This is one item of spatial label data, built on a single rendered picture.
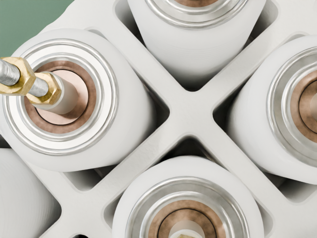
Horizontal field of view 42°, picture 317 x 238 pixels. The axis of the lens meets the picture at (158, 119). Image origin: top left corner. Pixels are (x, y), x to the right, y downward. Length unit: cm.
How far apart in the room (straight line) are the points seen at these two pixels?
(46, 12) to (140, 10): 30
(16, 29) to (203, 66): 31
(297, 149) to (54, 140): 15
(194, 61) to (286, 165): 10
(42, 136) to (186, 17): 12
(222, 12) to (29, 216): 20
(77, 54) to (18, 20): 31
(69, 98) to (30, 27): 32
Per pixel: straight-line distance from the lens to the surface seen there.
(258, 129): 27
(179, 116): 33
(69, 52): 27
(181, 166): 26
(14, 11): 59
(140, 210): 26
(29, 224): 34
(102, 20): 35
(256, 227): 27
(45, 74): 24
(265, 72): 27
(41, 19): 57
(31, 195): 34
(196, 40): 27
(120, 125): 26
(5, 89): 20
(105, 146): 27
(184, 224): 25
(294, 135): 26
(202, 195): 26
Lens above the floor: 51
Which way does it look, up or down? 84 degrees down
